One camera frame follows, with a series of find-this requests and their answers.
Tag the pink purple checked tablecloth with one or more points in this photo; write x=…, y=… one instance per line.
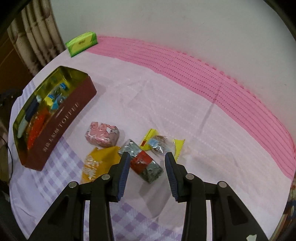
x=229, y=133

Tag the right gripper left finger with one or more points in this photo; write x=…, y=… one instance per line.
x=64, y=220

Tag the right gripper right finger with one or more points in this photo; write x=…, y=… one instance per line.
x=231, y=219

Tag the grey green red-banded block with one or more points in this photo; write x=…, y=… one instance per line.
x=141, y=162

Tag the beige pleated curtain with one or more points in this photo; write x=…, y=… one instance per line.
x=35, y=35

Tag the maroon gold toffee tin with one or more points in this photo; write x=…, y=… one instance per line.
x=80, y=91

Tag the navy blue snack packet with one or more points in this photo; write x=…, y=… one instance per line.
x=28, y=115

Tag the blue dark candy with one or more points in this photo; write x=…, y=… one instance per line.
x=58, y=101

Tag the orange yellow snack packet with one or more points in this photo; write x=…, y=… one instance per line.
x=98, y=162

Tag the green tissue pack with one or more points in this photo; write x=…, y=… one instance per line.
x=81, y=43

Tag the pink patterned candy box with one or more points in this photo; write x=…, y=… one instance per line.
x=102, y=135

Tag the yellow clear candy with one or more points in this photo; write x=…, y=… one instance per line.
x=160, y=145

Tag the red orange snack packet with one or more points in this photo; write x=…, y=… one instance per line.
x=36, y=126

